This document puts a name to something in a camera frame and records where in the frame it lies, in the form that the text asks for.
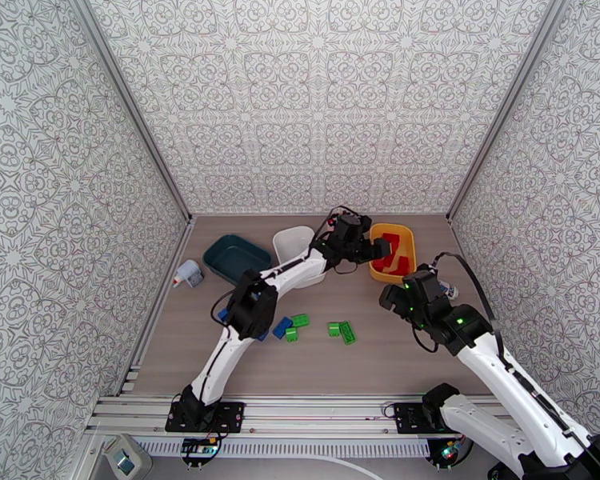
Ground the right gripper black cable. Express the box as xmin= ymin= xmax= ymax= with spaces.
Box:
xmin=430 ymin=250 xmax=506 ymax=365

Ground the aluminium corner post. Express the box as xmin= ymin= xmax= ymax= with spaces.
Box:
xmin=67 ymin=0 xmax=195 ymax=225
xmin=446 ymin=0 xmax=569 ymax=222

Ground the white grey box device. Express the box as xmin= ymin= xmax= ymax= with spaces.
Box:
xmin=102 ymin=433 xmax=154 ymax=480

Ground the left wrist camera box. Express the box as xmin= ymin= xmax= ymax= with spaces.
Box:
xmin=337 ymin=214 xmax=373 ymax=238

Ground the teal plastic container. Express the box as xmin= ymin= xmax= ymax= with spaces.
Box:
xmin=202 ymin=234 xmax=274 ymax=287

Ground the yellow plastic container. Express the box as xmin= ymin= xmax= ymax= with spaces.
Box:
xmin=369 ymin=222 xmax=418 ymax=286

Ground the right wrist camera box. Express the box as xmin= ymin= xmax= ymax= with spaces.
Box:
xmin=401 ymin=269 xmax=439 ymax=298

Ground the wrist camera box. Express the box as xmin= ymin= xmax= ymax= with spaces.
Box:
xmin=337 ymin=214 xmax=373 ymax=238
xmin=401 ymin=269 xmax=439 ymax=298

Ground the aluminium side rail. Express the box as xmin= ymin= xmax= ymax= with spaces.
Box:
xmin=119 ymin=218 xmax=196 ymax=394

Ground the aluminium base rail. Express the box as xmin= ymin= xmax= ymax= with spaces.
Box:
xmin=85 ymin=394 xmax=556 ymax=440

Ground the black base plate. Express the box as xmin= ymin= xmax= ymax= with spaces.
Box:
xmin=165 ymin=401 xmax=246 ymax=434
xmin=394 ymin=401 xmax=446 ymax=436

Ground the white squeeze bottle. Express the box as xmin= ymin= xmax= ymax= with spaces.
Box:
xmin=172 ymin=259 xmax=205 ymax=290

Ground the white slotted cable duct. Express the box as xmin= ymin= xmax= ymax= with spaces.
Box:
xmin=134 ymin=439 xmax=431 ymax=458

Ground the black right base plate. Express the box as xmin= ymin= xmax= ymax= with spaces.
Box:
xmin=394 ymin=401 xmax=446 ymax=436

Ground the small green circuit board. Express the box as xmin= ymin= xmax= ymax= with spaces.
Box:
xmin=181 ymin=439 xmax=218 ymax=457

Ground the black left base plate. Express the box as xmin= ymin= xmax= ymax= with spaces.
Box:
xmin=165 ymin=401 xmax=246 ymax=434

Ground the white plastic container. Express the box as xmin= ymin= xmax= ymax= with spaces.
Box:
xmin=272 ymin=226 xmax=327 ymax=290

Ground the white curved cable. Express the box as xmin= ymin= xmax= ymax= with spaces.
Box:
xmin=279 ymin=453 xmax=386 ymax=480

